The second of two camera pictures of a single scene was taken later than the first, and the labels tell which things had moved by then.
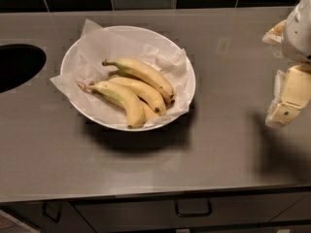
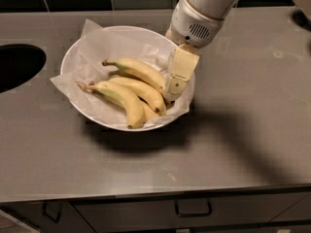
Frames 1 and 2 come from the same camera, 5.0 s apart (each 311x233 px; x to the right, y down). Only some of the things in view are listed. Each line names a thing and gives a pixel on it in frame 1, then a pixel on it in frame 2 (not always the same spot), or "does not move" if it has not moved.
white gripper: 298,33 -> 190,24
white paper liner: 83,60 does not move
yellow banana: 144,73 does not move
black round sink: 17,63 does not move
